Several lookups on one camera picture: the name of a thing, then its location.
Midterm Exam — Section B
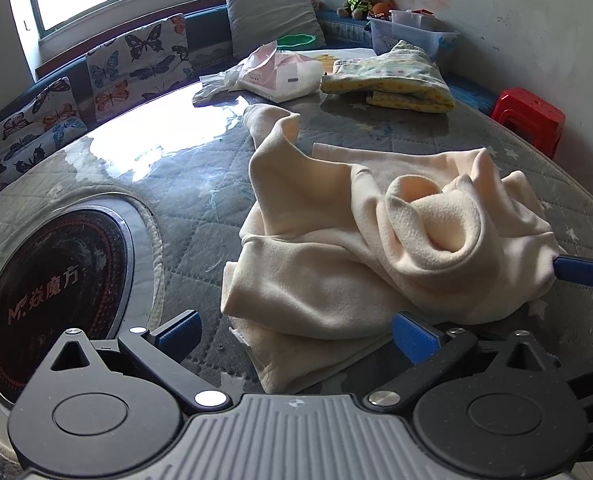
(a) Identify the black round induction cooktop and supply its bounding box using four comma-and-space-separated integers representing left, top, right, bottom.
0, 206, 134, 405

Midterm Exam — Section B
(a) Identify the red plastic stool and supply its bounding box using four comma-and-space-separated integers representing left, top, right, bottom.
491, 87, 565, 159

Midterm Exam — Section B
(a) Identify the green plastic bowl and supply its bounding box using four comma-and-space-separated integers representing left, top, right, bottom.
276, 34, 317, 51

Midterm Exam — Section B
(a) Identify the white cloth beside bag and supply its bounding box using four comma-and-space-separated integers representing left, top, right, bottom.
192, 67, 240, 106

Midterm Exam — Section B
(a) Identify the pink white plastic bag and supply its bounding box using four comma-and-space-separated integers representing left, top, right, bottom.
237, 42, 325, 104

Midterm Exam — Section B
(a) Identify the large butterfly cushion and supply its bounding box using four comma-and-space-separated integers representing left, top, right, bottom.
86, 14, 194, 124

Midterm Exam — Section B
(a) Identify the teddy bear green vest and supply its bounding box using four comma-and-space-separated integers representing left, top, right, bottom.
336, 0, 381, 21

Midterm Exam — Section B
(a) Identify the yellow floral folded blanket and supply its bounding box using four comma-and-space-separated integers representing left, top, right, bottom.
320, 40, 455, 114

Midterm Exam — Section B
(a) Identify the small butterfly cushion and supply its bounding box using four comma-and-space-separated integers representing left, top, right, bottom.
0, 77, 88, 188

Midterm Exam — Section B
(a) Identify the grey pillow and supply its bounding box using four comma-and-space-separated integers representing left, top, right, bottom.
226, 0, 325, 61

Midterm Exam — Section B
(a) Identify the cream fleece garment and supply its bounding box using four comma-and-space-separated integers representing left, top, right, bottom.
220, 104, 561, 393

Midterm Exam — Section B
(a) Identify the orange plush toy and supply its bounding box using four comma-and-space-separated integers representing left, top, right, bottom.
369, 0, 397, 21

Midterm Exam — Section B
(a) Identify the grey quilted star table cover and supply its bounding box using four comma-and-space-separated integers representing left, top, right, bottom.
0, 71, 593, 480

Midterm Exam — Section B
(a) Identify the clear plastic storage bin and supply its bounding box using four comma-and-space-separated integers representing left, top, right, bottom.
369, 18, 459, 62

